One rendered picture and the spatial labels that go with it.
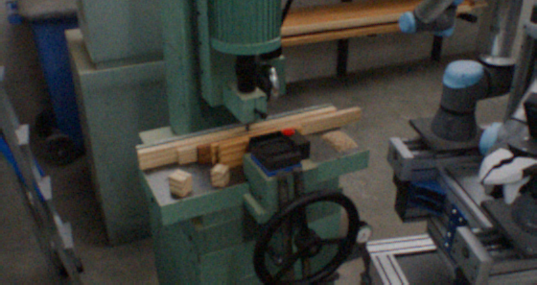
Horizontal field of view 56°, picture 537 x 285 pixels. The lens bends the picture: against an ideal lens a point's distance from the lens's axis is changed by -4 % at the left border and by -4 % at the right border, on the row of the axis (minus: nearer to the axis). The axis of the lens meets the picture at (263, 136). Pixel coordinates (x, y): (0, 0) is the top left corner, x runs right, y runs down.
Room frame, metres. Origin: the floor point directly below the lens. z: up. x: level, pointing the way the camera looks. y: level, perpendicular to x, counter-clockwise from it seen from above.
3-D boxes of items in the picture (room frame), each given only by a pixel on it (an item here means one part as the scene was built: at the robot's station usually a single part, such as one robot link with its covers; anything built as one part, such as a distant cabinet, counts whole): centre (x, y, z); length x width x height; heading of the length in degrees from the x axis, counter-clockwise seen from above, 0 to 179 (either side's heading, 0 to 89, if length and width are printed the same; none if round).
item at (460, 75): (1.52, -0.64, 0.98); 0.13 x 0.12 x 0.14; 113
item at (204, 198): (1.18, 0.00, 0.87); 0.61 x 0.30 x 0.06; 116
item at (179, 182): (1.06, 0.20, 0.92); 0.04 x 0.04 x 0.04; 57
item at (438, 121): (1.52, -0.63, 0.87); 0.15 x 0.15 x 0.10
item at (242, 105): (1.29, 0.05, 1.03); 0.14 x 0.07 x 0.09; 26
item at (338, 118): (1.31, -0.03, 0.92); 0.58 x 0.02 x 0.04; 116
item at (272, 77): (1.45, -0.01, 1.02); 0.12 x 0.03 x 0.12; 26
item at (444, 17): (1.81, -0.63, 1.12); 0.11 x 0.08 x 0.11; 113
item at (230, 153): (1.21, 0.01, 0.94); 0.24 x 0.02 x 0.07; 116
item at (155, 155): (1.29, 0.05, 0.93); 0.60 x 0.02 x 0.05; 116
